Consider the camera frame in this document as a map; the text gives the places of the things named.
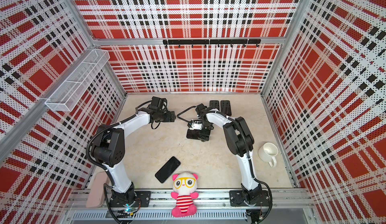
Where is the white wire mesh basket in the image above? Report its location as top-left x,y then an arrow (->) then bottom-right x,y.
45,49 -> 110,112

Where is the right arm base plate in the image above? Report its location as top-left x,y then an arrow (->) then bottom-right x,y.
229,190 -> 270,207

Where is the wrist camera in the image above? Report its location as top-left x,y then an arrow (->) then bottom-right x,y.
188,119 -> 203,130
148,96 -> 167,111

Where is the black phone case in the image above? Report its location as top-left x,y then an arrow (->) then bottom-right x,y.
209,100 -> 220,110
186,129 -> 211,142

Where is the aluminium front rail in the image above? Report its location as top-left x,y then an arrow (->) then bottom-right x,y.
67,188 -> 314,210

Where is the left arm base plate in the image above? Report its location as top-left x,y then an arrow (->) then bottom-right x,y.
109,191 -> 151,207

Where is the pink phone case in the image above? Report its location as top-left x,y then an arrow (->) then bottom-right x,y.
85,172 -> 109,209

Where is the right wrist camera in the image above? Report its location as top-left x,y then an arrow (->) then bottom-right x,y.
188,119 -> 203,130

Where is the white-edged phone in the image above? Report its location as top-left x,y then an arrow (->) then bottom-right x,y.
220,100 -> 232,116

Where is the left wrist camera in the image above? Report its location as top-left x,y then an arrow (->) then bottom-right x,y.
148,96 -> 167,111

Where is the pink panda plush toy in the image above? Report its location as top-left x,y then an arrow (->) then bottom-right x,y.
171,172 -> 199,218

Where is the black hook rail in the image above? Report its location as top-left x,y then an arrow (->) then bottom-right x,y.
162,39 -> 261,46

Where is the blue phone black screen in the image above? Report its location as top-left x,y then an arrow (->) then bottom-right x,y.
155,156 -> 181,183

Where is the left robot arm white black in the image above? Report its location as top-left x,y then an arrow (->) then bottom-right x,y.
86,111 -> 176,193

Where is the white mug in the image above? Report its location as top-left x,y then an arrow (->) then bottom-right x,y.
258,142 -> 279,168

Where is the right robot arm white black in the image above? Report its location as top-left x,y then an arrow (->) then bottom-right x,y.
198,109 -> 262,197

